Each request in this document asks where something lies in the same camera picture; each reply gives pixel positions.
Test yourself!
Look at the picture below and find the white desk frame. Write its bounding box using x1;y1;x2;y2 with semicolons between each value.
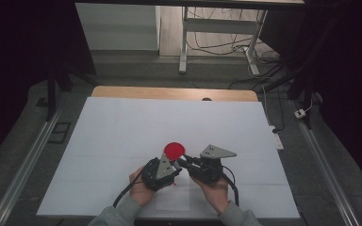
178;6;269;77

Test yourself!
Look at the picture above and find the white plug adapter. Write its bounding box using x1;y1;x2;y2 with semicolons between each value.
293;108;307;120

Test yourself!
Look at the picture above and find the dark metal stand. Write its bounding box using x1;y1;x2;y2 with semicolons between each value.
45;60;98;122

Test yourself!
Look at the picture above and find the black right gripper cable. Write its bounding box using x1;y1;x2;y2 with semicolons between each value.
221;165;240;207

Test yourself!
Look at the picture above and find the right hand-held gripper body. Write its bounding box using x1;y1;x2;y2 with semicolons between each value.
189;144;238;185

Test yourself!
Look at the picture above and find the tangle of black cables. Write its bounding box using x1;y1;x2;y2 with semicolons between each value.
187;8;281;65

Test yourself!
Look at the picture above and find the white cabinet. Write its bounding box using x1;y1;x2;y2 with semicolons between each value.
74;3;162;52

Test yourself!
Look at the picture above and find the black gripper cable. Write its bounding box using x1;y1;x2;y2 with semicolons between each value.
112;178;146;209
221;165;240;207

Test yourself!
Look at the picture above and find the black curtain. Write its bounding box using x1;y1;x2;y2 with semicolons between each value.
0;0;97;172
260;0;362;196

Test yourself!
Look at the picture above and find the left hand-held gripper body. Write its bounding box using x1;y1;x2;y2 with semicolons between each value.
141;153;175;192

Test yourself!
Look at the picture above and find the person's left hand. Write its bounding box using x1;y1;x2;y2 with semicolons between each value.
128;167;156;207

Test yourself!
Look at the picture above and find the metal floor rail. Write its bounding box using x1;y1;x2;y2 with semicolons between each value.
0;107;62;226
290;99;361;226

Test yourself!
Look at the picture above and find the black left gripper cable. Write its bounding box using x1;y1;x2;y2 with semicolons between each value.
112;178;146;209

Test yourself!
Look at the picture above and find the white power strip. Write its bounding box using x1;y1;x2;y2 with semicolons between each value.
269;125;285;151

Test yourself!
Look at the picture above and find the round red ink pad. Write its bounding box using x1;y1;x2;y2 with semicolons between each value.
163;141;186;162

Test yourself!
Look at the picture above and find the person's right hand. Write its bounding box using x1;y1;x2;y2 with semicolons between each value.
190;176;231;217

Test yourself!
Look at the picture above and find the wooden table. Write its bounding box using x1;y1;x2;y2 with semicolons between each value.
90;86;259;103

